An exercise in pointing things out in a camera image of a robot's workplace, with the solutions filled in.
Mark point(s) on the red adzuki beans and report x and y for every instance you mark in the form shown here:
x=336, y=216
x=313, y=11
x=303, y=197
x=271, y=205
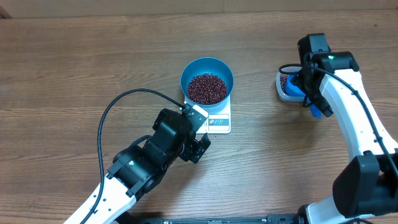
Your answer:
x=283, y=80

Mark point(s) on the clear plastic food container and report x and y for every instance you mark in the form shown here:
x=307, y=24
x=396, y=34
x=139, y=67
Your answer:
x=281, y=94

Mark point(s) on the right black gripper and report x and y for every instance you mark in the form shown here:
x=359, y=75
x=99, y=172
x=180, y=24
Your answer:
x=321, y=105

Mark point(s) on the red beans in bowl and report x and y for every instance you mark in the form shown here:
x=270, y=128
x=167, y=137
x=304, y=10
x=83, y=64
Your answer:
x=207, y=89

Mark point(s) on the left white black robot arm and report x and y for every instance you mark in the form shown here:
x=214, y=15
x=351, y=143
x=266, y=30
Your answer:
x=141, y=167

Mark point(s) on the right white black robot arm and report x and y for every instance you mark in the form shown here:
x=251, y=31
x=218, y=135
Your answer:
x=368, y=184

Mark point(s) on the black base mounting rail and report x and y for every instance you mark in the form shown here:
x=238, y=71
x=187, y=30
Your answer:
x=126, y=218

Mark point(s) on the teal blue bowl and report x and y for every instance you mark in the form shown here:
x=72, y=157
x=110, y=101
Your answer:
x=206, y=65

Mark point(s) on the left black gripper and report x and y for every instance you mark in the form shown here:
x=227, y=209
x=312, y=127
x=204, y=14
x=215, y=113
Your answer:
x=195, y=149

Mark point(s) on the blue plastic measuring scoop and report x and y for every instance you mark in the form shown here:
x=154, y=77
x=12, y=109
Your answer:
x=294, y=91

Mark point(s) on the white digital kitchen scale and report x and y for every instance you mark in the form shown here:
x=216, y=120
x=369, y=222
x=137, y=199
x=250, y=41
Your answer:
x=219, y=120

